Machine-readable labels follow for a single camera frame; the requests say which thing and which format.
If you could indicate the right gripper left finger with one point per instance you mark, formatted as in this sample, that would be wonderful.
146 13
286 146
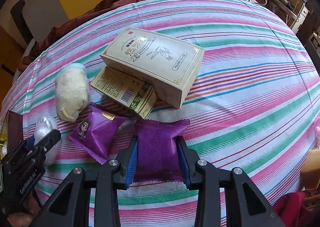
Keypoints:
69 204

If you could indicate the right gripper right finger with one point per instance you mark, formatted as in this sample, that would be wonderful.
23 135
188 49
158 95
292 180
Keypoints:
245 204

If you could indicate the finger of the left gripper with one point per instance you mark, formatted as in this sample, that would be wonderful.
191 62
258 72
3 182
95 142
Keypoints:
50 140

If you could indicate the purple snack packet with figure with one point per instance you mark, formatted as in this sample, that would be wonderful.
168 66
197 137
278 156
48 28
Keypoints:
96 132

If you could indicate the cream rolled sock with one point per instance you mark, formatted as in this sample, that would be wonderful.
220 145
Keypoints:
71 92

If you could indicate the striped bed sheet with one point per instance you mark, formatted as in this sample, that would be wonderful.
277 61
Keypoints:
253 104

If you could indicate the wooden wardrobe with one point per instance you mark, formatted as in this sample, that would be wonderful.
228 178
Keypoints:
10 54

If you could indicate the small green medicine box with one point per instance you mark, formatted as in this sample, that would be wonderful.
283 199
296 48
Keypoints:
138 96

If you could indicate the beige medicine box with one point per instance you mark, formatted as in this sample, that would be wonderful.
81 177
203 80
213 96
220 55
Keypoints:
169 64

